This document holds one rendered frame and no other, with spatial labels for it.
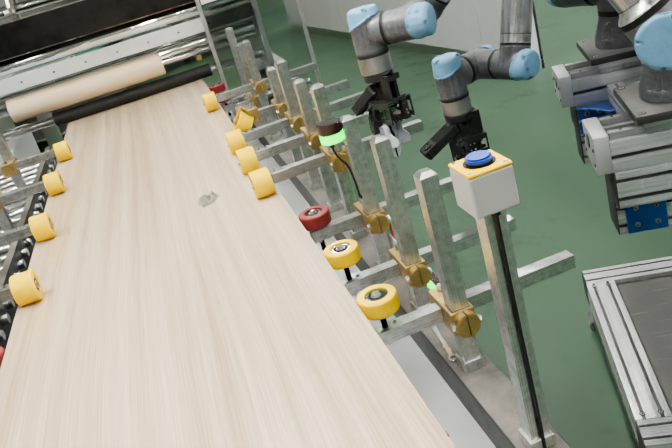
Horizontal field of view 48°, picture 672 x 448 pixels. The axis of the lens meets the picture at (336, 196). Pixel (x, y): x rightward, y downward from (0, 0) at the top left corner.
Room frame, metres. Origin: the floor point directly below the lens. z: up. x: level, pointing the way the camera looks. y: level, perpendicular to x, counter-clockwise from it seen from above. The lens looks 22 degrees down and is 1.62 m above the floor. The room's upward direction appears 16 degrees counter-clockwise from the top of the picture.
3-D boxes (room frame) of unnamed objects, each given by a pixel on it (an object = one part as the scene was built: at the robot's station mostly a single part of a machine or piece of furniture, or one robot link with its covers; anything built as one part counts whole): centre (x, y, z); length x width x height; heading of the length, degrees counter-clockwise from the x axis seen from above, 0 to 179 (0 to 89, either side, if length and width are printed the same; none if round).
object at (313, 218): (1.76, 0.07, 0.85); 0.08 x 0.08 x 0.11
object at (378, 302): (1.26, -0.02, 0.85); 0.08 x 0.08 x 0.11
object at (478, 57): (1.87, -0.46, 1.12); 0.11 x 0.11 x 0.08; 31
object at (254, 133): (2.52, 0.04, 0.95); 0.50 x 0.04 x 0.04; 100
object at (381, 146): (1.49, -0.12, 0.90); 0.04 x 0.04 x 0.48; 10
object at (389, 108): (1.69, -0.18, 1.16); 0.09 x 0.08 x 0.12; 31
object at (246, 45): (3.22, 0.19, 0.91); 0.04 x 0.04 x 0.48; 10
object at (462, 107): (1.84, -0.36, 1.05); 0.08 x 0.08 x 0.05
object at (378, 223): (1.76, -0.07, 0.85); 0.14 x 0.06 x 0.05; 10
